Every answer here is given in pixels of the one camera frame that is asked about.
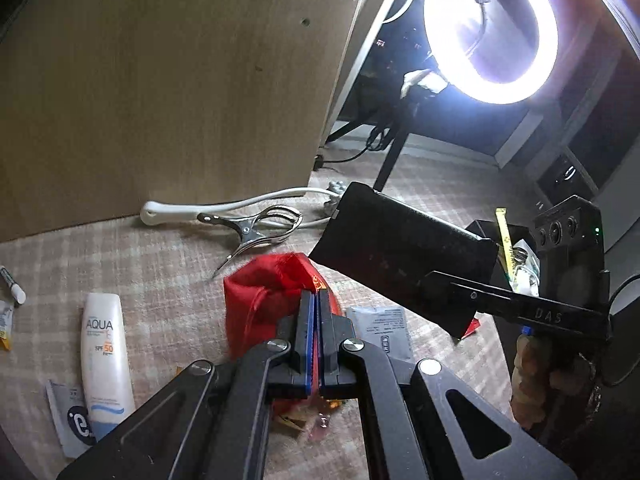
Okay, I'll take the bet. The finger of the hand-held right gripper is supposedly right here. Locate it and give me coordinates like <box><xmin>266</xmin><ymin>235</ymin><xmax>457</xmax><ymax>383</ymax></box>
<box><xmin>425</xmin><ymin>270</ymin><xmax>611</xmax><ymax>337</ymax></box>

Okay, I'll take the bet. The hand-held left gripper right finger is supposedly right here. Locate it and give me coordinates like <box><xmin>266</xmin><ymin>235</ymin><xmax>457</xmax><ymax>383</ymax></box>
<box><xmin>318</xmin><ymin>291</ymin><xmax>578</xmax><ymax>480</ymax></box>

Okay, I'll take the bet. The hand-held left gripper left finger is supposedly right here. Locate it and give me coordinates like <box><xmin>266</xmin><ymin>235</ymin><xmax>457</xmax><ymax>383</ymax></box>
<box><xmin>56</xmin><ymin>290</ymin><xmax>317</xmax><ymax>480</ymax></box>

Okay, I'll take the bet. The red cloth pouch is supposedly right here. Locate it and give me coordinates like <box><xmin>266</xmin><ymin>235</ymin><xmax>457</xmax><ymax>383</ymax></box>
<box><xmin>222</xmin><ymin>252</ymin><xmax>346</xmax><ymax>361</ymax></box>

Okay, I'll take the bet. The black container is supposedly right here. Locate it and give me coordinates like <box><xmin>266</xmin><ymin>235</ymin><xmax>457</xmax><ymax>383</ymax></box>
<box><xmin>465</xmin><ymin>219</ymin><xmax>546</xmax><ymax>406</ymax></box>

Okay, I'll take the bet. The black wallet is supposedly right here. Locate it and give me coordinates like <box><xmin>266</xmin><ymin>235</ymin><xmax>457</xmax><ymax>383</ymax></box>
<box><xmin>309</xmin><ymin>181</ymin><xmax>501</xmax><ymax>339</ymax></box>

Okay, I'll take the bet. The metal spring clip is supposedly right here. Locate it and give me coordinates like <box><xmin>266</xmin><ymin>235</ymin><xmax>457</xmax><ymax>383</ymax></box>
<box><xmin>197</xmin><ymin>205</ymin><xmax>305</xmax><ymax>281</ymax></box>

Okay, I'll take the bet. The person's right hand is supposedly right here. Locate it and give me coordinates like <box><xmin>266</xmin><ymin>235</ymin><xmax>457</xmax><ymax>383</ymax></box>
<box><xmin>510</xmin><ymin>334</ymin><xmax>602</xmax><ymax>429</ymax></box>

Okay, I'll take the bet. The crumpled clear plastic wrapper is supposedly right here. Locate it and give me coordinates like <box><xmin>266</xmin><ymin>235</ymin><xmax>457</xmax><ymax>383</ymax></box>
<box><xmin>512</xmin><ymin>240</ymin><xmax>542</xmax><ymax>297</ymax></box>

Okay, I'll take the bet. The white labelled sachet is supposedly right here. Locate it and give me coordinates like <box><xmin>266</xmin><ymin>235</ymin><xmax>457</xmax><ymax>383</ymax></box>
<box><xmin>345</xmin><ymin>305</ymin><xmax>415</xmax><ymax>362</ymax></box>

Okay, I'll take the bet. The yellow measuring tape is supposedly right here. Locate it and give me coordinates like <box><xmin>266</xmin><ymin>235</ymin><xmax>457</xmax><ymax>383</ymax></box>
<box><xmin>495</xmin><ymin>207</ymin><xmax>516</xmax><ymax>281</ymax></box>

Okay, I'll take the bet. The black box with silver logo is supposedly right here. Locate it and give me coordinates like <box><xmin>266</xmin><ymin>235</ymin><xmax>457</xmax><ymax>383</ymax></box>
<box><xmin>537</xmin><ymin>152</ymin><xmax>598</xmax><ymax>211</ymax></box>

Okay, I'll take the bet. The wooden clothespin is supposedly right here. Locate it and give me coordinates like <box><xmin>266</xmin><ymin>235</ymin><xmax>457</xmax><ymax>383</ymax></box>
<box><xmin>274</xmin><ymin>409</ymin><xmax>306</xmax><ymax>433</ymax></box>

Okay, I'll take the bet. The clear pink candy wrapper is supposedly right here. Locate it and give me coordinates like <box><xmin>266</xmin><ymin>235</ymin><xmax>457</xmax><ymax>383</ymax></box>
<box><xmin>306</xmin><ymin>400</ymin><xmax>346</xmax><ymax>442</ymax></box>

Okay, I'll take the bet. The dark shelf unit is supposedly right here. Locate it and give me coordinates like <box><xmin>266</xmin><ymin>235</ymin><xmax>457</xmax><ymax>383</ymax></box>
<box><xmin>492</xmin><ymin>5</ymin><xmax>640</xmax><ymax>241</ymax></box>

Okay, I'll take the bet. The pink plaid blanket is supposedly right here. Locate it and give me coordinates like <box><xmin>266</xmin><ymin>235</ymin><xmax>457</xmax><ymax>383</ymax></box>
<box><xmin>0</xmin><ymin>152</ymin><xmax>521</xmax><ymax>480</ymax></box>

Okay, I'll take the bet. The white massager with grey balls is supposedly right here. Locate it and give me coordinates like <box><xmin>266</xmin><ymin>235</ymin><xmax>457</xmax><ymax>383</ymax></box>
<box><xmin>140</xmin><ymin>180</ymin><xmax>351</xmax><ymax>227</ymax></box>

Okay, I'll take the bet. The black tripod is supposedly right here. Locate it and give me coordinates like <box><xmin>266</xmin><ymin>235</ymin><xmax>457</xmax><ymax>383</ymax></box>
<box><xmin>325</xmin><ymin>70</ymin><xmax>417</xmax><ymax>193</ymax></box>

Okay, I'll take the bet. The white sunscreen tube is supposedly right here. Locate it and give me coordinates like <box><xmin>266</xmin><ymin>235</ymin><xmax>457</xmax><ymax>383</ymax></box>
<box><xmin>80</xmin><ymin>292</ymin><xmax>137</xmax><ymax>443</ymax></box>

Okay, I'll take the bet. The white crumpled cloth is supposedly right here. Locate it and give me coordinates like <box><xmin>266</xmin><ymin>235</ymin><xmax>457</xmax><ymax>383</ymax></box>
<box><xmin>400</xmin><ymin>67</ymin><xmax>448</xmax><ymax>101</ymax></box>

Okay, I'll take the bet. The grey foil sachet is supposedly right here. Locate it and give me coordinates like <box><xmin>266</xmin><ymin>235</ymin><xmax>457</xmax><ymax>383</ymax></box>
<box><xmin>46</xmin><ymin>379</ymin><xmax>98</xmax><ymax>460</ymax></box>

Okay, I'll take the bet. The light wooden cabinet panel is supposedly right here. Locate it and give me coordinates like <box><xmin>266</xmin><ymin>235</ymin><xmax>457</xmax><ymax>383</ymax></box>
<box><xmin>0</xmin><ymin>0</ymin><xmax>376</xmax><ymax>243</ymax></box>

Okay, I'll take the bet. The white furniture panel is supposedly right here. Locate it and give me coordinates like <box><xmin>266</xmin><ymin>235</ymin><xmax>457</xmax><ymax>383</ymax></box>
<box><xmin>320</xmin><ymin>0</ymin><xmax>416</xmax><ymax>146</ymax></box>

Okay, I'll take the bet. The small yellow white packet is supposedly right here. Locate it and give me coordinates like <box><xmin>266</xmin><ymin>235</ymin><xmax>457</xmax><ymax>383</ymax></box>
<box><xmin>0</xmin><ymin>300</ymin><xmax>15</xmax><ymax>352</ymax></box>

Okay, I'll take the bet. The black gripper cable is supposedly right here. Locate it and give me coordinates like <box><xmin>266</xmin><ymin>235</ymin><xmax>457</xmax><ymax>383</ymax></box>
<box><xmin>600</xmin><ymin>275</ymin><xmax>640</xmax><ymax>388</ymax></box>

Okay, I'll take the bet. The black power cable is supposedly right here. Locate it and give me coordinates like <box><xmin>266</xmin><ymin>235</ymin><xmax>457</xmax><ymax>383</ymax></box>
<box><xmin>320</xmin><ymin>125</ymin><xmax>396</xmax><ymax>171</ymax></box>

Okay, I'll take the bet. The ring light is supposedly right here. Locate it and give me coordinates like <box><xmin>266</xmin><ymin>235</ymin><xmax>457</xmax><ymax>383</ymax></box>
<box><xmin>422</xmin><ymin>0</ymin><xmax>559</xmax><ymax>106</ymax></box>

